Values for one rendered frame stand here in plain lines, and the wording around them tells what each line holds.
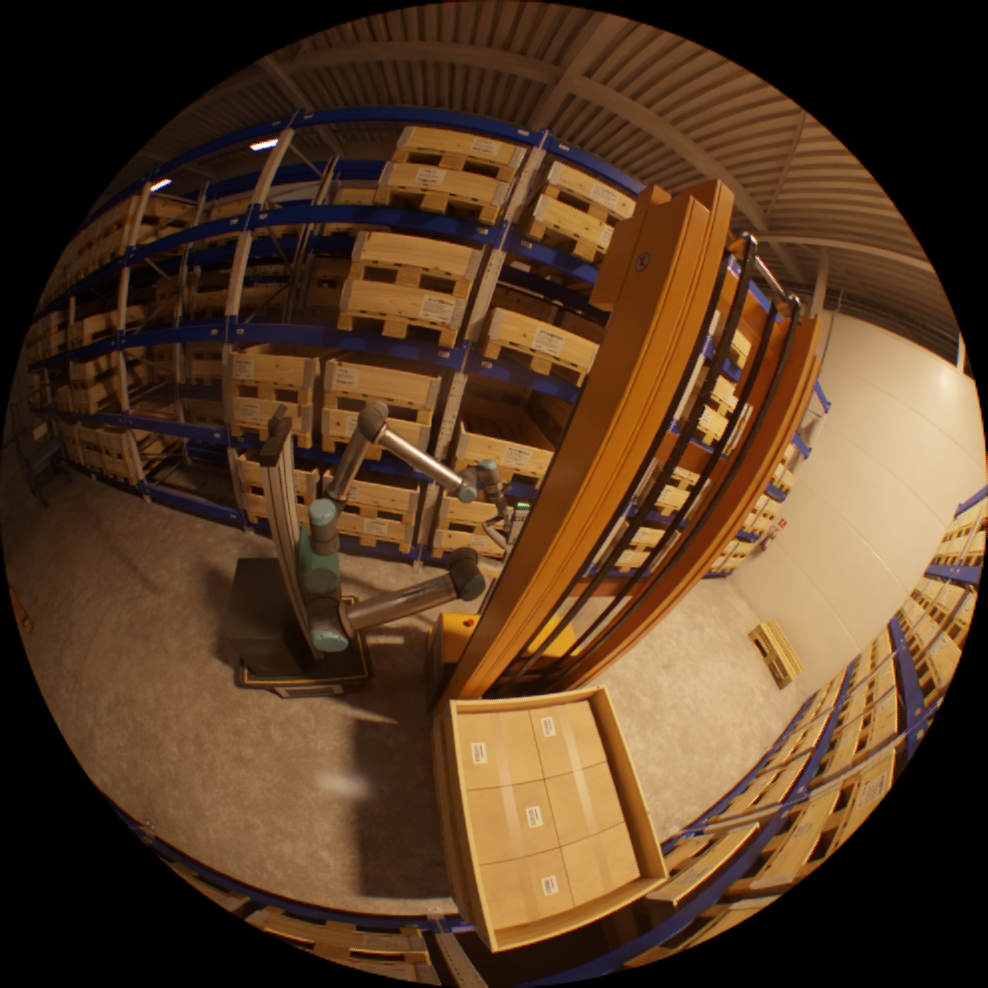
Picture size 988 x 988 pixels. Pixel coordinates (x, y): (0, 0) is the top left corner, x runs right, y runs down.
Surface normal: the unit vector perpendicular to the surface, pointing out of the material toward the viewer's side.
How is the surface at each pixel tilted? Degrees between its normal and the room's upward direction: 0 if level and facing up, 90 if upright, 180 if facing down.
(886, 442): 90
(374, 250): 90
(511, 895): 0
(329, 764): 0
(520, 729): 0
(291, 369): 90
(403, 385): 90
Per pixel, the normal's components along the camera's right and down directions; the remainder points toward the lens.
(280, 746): 0.29, -0.82
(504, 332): 0.14, 0.55
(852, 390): -0.95, -0.17
